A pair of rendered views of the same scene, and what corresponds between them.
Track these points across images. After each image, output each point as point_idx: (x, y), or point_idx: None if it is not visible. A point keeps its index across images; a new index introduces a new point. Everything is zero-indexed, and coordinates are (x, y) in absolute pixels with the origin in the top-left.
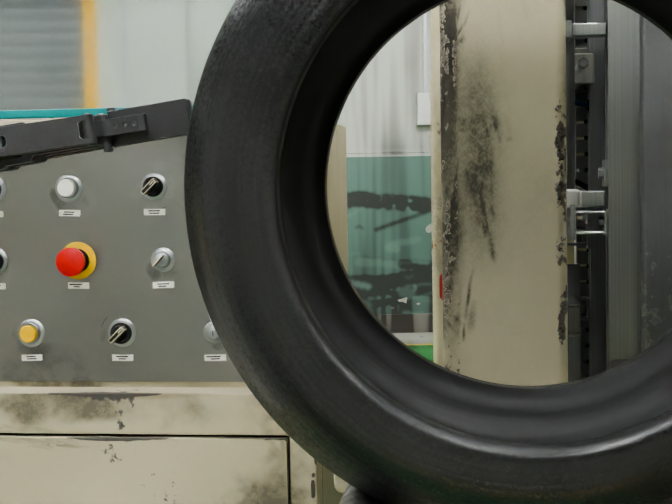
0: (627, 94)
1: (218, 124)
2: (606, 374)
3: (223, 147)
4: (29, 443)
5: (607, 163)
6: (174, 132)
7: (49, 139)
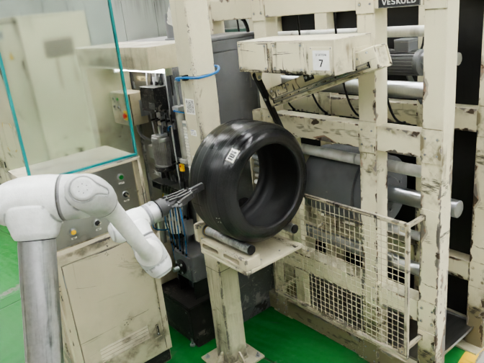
0: None
1: (227, 190)
2: (247, 204)
3: (229, 194)
4: (85, 260)
5: None
6: (202, 189)
7: (188, 199)
